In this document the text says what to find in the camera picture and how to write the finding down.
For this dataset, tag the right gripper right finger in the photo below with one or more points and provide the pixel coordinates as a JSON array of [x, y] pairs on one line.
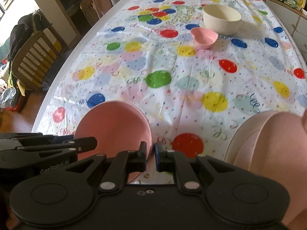
[[178, 164]]

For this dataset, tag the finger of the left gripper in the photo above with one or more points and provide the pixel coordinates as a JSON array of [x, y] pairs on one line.
[[79, 144], [30, 139]]

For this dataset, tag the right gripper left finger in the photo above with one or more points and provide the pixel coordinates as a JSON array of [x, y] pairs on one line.
[[123, 164]]

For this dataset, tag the pink round bowl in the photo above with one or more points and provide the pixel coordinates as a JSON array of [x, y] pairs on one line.
[[117, 126]]

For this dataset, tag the pink pig-shaped plate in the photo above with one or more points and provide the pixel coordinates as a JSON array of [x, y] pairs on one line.
[[279, 153]]

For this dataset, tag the small pink heart bowl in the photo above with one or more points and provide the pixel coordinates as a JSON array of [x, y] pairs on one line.
[[204, 38]]

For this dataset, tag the cream bowl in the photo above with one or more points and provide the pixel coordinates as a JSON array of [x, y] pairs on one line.
[[221, 19]]

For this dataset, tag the white plate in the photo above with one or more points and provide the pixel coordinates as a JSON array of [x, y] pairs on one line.
[[246, 134]]

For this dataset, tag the wooden slatted chair left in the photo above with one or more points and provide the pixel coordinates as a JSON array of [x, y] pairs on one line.
[[35, 58]]

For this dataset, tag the balloon pattern tablecloth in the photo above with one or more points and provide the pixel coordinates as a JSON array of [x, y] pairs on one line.
[[194, 99]]

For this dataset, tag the wooden chair with towel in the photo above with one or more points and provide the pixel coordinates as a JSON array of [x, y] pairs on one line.
[[93, 10]]

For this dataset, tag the pink towel on chair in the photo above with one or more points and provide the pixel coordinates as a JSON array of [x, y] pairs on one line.
[[101, 7]]

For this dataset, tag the white drawer cabinet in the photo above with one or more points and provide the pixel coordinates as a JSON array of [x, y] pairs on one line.
[[294, 21]]

